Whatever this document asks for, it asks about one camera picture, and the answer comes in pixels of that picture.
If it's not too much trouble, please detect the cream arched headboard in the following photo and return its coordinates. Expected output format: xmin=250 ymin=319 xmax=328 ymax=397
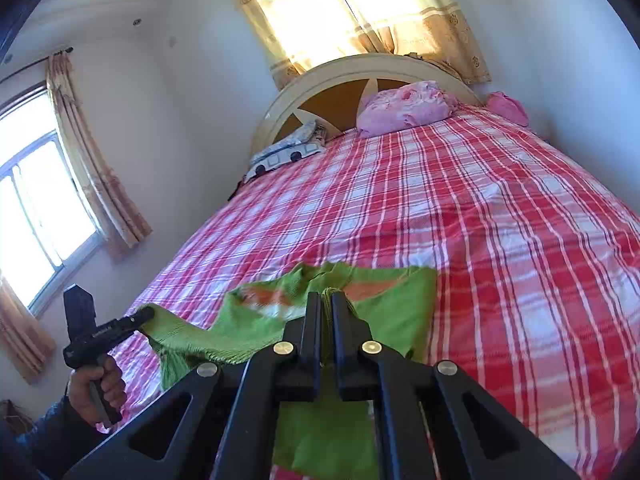
xmin=250 ymin=53 xmax=483 ymax=161

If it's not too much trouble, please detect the side window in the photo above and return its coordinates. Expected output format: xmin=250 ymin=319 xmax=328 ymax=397
xmin=0 ymin=82 xmax=106 ymax=316

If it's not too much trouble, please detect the person's left forearm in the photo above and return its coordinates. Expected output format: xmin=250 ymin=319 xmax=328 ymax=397
xmin=15 ymin=394 xmax=103 ymax=480

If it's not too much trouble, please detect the green orange striped sweater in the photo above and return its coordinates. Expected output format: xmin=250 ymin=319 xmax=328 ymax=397
xmin=135 ymin=261 xmax=438 ymax=480

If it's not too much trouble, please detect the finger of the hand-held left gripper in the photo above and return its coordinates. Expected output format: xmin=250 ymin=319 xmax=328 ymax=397
xmin=116 ymin=306 xmax=156 ymax=336

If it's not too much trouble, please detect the black curtain rod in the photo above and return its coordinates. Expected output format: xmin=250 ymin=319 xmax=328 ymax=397
xmin=0 ymin=47 xmax=75 ymax=83

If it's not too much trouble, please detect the pink folded blanket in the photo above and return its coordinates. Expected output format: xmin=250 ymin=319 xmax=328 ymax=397
xmin=356 ymin=80 xmax=458 ymax=137

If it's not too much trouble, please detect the red plaid bed sheet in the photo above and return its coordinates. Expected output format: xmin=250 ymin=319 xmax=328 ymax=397
xmin=97 ymin=110 xmax=640 ymax=480

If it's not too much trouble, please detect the small pink pillow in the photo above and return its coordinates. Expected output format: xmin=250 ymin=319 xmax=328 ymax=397
xmin=486 ymin=91 xmax=530 ymax=127

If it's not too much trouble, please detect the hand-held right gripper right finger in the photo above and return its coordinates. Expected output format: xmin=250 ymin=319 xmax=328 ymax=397
xmin=330 ymin=291 xmax=581 ymax=480

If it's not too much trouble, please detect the white printed pillow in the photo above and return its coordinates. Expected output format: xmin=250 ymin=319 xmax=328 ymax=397
xmin=243 ymin=120 xmax=328 ymax=184

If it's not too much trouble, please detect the brown bag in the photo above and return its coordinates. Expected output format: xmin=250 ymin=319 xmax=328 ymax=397
xmin=0 ymin=399 xmax=33 ymax=436

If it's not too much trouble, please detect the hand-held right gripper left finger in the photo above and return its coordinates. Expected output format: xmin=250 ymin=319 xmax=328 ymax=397
xmin=65 ymin=291 xmax=322 ymax=480

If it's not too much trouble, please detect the person's left hand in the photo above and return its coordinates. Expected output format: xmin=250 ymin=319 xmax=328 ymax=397
xmin=67 ymin=355 xmax=128 ymax=426

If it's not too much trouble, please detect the beige patterned curtain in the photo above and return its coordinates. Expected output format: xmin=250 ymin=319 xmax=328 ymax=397
xmin=46 ymin=52 xmax=153 ymax=261
xmin=0 ymin=270 xmax=57 ymax=386
xmin=212 ymin=0 xmax=493 ymax=92

